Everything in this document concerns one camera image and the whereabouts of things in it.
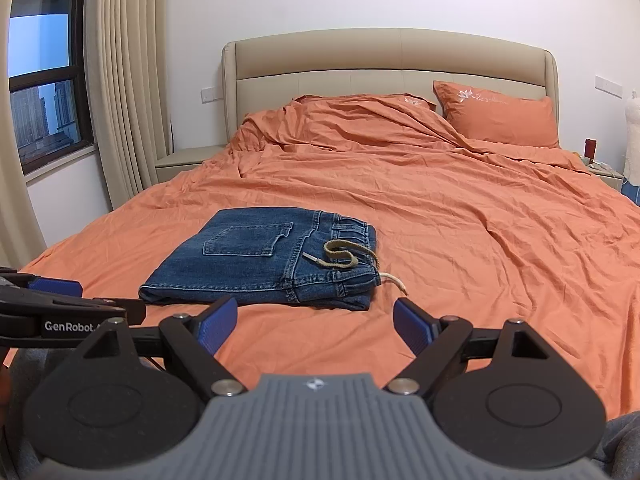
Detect white wall socket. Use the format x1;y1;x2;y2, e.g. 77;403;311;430
594;74;624;97

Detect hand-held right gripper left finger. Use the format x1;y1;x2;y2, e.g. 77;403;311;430
75;296;247;397

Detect beige nightstand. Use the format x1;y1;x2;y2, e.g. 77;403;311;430
154;144;229;184
575;152;632;192

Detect blue denim pants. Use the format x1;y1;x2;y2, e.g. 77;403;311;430
138;209;411;312

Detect beige pleated curtain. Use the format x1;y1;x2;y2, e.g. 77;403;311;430
84;0;174;211
0;35;49;272

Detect orange duvet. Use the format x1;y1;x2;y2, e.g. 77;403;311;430
2;92;640;418

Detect orange embroidered pillow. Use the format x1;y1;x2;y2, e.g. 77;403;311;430
432;80;560;150
286;92;437;113

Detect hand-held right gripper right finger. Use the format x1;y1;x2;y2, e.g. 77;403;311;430
384;298;562;402

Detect dark framed window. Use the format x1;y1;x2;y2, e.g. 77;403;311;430
7;0;96;177

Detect beige upholstered bed headboard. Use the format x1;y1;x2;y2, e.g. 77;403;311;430
221;27;559;150

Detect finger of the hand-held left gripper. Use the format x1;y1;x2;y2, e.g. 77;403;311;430
0;296;147;327
0;267;84;302

